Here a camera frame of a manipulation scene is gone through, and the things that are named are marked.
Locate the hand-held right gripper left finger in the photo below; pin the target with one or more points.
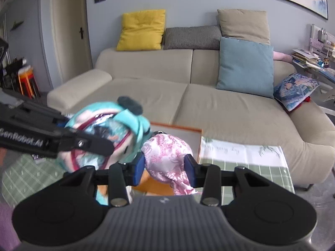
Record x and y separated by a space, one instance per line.
138 168

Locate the stack of books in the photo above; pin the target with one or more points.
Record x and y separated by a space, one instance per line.
307 58

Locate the pink patterned satin pouch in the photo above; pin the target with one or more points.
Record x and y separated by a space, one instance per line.
167 157

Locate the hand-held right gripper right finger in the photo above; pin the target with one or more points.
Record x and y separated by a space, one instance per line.
190 172

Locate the cream door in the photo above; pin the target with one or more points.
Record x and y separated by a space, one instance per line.
69 31

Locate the orange stools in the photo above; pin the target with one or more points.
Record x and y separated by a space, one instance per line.
27 82

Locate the purple cloth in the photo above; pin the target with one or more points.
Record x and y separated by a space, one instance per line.
7 227

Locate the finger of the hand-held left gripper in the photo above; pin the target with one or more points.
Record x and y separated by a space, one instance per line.
89 143
49 113

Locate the yellow cushion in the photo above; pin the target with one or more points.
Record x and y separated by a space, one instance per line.
141 30

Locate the grey checked cushion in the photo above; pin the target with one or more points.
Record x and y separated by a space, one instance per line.
192 38

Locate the printed blue cushion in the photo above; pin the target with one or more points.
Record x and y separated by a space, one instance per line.
295 90

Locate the teal-haired plush doll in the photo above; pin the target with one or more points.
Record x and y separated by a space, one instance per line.
125 121

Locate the beige sofa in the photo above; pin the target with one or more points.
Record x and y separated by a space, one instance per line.
222 109

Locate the beige cushion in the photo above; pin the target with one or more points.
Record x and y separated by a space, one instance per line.
244 26

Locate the white desk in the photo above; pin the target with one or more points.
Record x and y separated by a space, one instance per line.
327 75

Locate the orange cardboard box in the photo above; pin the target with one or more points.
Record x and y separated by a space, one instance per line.
191 141

